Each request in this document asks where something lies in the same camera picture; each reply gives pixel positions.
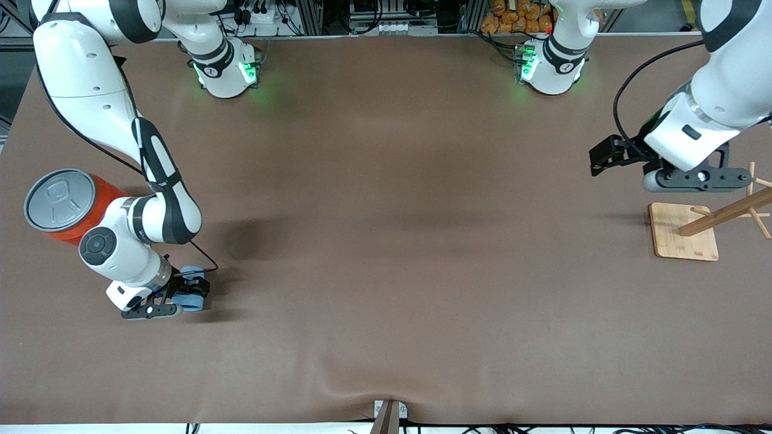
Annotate blue plastic cup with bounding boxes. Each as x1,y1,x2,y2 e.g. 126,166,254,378
175,266,212,312

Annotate wooden cup rack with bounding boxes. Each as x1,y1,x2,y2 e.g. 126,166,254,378
648,162,772,262

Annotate orange can with grey lid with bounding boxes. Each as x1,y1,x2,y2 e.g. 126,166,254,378
24,169,130,247

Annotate bag of orange snacks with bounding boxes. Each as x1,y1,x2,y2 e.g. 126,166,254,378
481,0,558,34

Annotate brown table cloth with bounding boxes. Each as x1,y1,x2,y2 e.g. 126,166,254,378
0,34,772,426

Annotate white power strip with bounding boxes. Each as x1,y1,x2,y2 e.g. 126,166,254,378
232,6,284,25

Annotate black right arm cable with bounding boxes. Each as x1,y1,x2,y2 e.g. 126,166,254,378
35,60,219,278

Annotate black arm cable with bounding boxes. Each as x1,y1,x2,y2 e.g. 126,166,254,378
35,60,219,278
613,41,706,154

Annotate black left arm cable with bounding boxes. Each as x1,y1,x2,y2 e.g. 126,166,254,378
613,41,706,154

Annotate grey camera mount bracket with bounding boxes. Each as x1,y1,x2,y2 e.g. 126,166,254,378
369,399,408,434

